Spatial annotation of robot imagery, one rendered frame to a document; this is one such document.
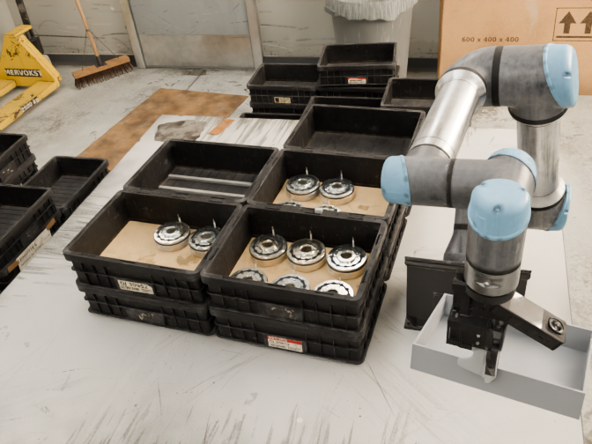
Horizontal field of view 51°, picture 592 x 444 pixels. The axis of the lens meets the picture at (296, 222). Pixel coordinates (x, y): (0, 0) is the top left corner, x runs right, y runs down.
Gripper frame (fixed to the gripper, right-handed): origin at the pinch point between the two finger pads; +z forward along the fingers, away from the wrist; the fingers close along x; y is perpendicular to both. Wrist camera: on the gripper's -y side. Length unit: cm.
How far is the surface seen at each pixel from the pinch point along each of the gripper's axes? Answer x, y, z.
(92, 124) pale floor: -214, 297, 106
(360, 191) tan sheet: -76, 50, 24
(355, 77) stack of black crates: -212, 101, 53
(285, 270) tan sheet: -37, 57, 24
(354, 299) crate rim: -22.4, 32.2, 14.1
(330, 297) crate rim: -21.6, 37.5, 14.1
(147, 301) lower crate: -17, 88, 27
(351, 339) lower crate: -22.0, 33.5, 26.9
